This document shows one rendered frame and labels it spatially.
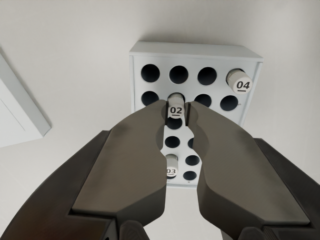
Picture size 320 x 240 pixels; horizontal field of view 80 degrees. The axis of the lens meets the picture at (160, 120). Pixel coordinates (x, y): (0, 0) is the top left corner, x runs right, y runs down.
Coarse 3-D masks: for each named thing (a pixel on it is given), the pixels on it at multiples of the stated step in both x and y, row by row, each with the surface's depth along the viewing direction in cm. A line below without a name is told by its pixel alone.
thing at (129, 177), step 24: (144, 120) 9; (120, 144) 8; (144, 144) 8; (96, 168) 7; (120, 168) 7; (144, 168) 7; (96, 192) 6; (120, 192) 6; (144, 192) 6; (120, 216) 5; (144, 216) 6
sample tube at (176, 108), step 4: (176, 92) 14; (172, 96) 13; (176, 96) 13; (180, 96) 14; (168, 100) 14; (172, 100) 13; (176, 100) 13; (180, 100) 13; (172, 104) 12; (176, 104) 12; (180, 104) 12; (184, 104) 13; (172, 108) 13; (176, 108) 12; (180, 108) 12; (184, 108) 13; (168, 112) 13; (172, 112) 13; (176, 112) 13; (180, 112) 13; (184, 112) 13; (172, 116) 13; (176, 116) 13; (180, 116) 13
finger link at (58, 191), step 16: (96, 144) 8; (80, 160) 7; (64, 176) 6; (80, 176) 6; (48, 192) 6; (64, 192) 6; (32, 208) 5; (48, 208) 5; (64, 208) 5; (16, 224) 5; (32, 224) 5; (48, 224) 5; (64, 224) 5; (80, 224) 5; (96, 224) 5; (112, 224) 5
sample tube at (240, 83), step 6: (234, 72) 12; (240, 72) 12; (228, 78) 13; (234, 78) 12; (240, 78) 11; (246, 78) 11; (234, 84) 12; (240, 84) 12; (246, 84) 12; (252, 84) 12; (234, 90) 12; (240, 90) 12; (246, 90) 12
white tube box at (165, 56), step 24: (144, 48) 13; (168, 48) 13; (192, 48) 13; (216, 48) 14; (240, 48) 14; (144, 72) 14; (168, 72) 13; (192, 72) 13; (216, 72) 13; (144, 96) 15; (168, 96) 14; (192, 96) 14; (216, 96) 14; (240, 96) 13; (168, 120) 16; (240, 120) 14; (168, 144) 16; (192, 144) 17; (192, 168) 17
